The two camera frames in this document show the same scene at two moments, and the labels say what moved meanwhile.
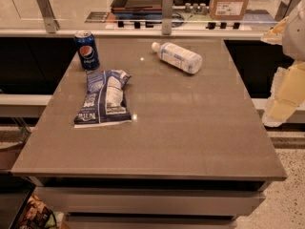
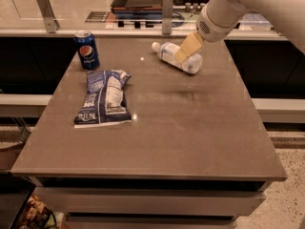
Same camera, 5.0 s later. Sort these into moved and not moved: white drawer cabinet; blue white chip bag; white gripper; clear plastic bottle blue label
Moved: white gripper
Not moved: white drawer cabinet; clear plastic bottle blue label; blue white chip bag
